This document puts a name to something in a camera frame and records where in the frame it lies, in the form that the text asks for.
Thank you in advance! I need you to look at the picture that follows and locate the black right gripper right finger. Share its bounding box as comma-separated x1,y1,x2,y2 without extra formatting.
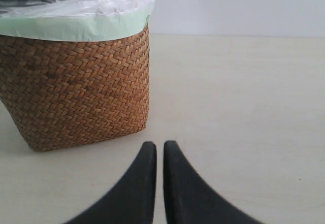
163,140,260,224

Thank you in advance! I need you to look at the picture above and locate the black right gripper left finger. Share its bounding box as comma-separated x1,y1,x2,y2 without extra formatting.
68,142,157,224

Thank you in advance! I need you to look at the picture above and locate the woven brown wicker basket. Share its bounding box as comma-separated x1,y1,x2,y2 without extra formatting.
1,27,149,152

